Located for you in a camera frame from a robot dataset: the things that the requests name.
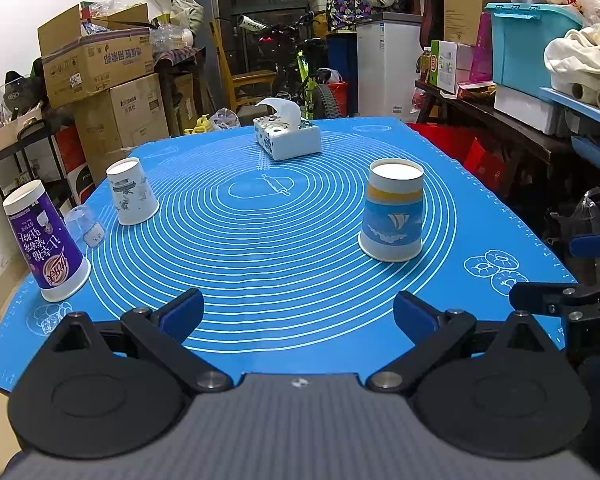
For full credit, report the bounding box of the white grey-print paper cup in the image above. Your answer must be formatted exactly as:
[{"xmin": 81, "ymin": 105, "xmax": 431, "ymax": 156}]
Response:
[{"xmin": 105, "ymin": 157, "xmax": 160, "ymax": 226}]

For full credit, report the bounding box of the large closed cardboard box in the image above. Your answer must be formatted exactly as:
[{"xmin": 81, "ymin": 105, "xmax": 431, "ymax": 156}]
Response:
[{"xmin": 72, "ymin": 73, "xmax": 170, "ymax": 187}]

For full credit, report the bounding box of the small clear plastic cup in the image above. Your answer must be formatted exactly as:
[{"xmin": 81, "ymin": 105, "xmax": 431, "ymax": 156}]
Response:
[{"xmin": 64, "ymin": 204, "xmax": 107, "ymax": 250}]

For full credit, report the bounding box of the white tissue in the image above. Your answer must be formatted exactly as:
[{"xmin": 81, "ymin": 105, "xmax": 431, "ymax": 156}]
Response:
[{"xmin": 256, "ymin": 97, "xmax": 301, "ymax": 126}]

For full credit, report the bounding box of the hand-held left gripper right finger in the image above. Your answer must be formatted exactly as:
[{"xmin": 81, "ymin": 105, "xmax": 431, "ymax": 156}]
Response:
[{"xmin": 366, "ymin": 290, "xmax": 561, "ymax": 395}]

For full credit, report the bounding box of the blue sailboat paper cup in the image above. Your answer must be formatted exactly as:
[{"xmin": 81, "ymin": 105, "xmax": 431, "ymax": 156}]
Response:
[{"xmin": 357, "ymin": 158, "xmax": 425, "ymax": 262}]

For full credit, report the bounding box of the teal plastic storage bin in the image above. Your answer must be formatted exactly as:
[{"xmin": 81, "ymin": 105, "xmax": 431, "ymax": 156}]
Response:
[{"xmin": 484, "ymin": 2, "xmax": 584, "ymax": 100}]

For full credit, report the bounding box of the green white carton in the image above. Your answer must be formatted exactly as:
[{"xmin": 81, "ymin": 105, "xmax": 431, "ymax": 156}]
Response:
[{"xmin": 428, "ymin": 40, "xmax": 474, "ymax": 95}]

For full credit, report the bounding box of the yellow toy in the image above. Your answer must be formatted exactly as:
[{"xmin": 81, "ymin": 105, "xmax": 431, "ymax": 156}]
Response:
[{"xmin": 182, "ymin": 114, "xmax": 214, "ymax": 135}]

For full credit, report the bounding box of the black metal rack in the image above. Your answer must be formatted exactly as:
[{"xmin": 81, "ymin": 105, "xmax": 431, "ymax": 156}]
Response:
[{"xmin": 0, "ymin": 119, "xmax": 77, "ymax": 202}]

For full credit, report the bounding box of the white cloth bundle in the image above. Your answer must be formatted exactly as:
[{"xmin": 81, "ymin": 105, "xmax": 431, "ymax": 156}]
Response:
[{"xmin": 543, "ymin": 27, "xmax": 600, "ymax": 92}]

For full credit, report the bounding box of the red shopping bag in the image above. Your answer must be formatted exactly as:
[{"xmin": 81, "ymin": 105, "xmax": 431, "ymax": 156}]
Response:
[{"xmin": 409, "ymin": 122, "xmax": 512, "ymax": 197}]

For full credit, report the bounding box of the open cardboard box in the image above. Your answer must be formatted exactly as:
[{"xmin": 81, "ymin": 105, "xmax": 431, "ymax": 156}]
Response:
[{"xmin": 37, "ymin": 3, "xmax": 155, "ymax": 109}]

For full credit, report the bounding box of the blue silicone baking mat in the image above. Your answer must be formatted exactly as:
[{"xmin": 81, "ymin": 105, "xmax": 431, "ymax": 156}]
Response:
[{"xmin": 0, "ymin": 116, "xmax": 579, "ymax": 402}]

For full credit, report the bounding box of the pink gift bag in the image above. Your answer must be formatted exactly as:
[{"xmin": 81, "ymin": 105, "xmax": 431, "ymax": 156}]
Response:
[{"xmin": 468, "ymin": 12, "xmax": 495, "ymax": 85}]

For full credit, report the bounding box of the small brown cardboard box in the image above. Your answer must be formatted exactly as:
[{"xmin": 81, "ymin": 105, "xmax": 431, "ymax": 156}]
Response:
[{"xmin": 171, "ymin": 73, "xmax": 199, "ymax": 136}]

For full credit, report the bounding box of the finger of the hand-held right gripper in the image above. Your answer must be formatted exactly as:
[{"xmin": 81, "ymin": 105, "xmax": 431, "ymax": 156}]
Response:
[
  {"xmin": 568, "ymin": 231, "xmax": 600, "ymax": 259},
  {"xmin": 509, "ymin": 281, "xmax": 581, "ymax": 319}
]

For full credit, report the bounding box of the white foam box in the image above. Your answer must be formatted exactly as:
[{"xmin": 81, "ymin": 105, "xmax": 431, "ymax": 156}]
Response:
[{"xmin": 493, "ymin": 84, "xmax": 567, "ymax": 135}]

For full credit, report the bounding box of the light blue shelf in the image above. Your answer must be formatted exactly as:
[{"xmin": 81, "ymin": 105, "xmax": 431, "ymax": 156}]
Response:
[{"xmin": 538, "ymin": 86, "xmax": 600, "ymax": 167}]

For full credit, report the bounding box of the white chest freezer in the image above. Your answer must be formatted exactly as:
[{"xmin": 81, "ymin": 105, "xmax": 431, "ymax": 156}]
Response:
[{"xmin": 355, "ymin": 11, "xmax": 424, "ymax": 122}]

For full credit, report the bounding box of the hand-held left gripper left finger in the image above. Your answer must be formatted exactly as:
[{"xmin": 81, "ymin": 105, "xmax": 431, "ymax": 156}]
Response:
[{"xmin": 42, "ymin": 288, "xmax": 233, "ymax": 395}]

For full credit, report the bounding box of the dark wooden side table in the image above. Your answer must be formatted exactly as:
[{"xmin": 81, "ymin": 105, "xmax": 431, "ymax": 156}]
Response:
[{"xmin": 414, "ymin": 80, "xmax": 600, "ymax": 206}]

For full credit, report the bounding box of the wooden chair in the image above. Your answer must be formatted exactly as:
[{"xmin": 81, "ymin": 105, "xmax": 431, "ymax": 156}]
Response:
[{"xmin": 210, "ymin": 19, "xmax": 279, "ymax": 117}]

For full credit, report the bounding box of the floral fabric bag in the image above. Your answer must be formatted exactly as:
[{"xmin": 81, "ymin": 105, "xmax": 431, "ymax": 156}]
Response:
[{"xmin": 326, "ymin": 0, "xmax": 382, "ymax": 34}]

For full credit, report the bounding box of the purple tall paper cup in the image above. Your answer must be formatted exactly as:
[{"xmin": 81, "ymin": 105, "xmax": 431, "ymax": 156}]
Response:
[{"xmin": 2, "ymin": 180, "xmax": 91, "ymax": 303}]

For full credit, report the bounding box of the white blue-print tissue box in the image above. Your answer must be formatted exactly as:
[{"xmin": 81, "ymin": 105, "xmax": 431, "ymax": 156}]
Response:
[{"xmin": 253, "ymin": 114, "xmax": 322, "ymax": 161}]

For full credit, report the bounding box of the green black bicycle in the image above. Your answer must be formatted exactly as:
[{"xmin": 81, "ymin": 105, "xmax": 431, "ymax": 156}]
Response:
[{"xmin": 236, "ymin": 10, "xmax": 352, "ymax": 121}]

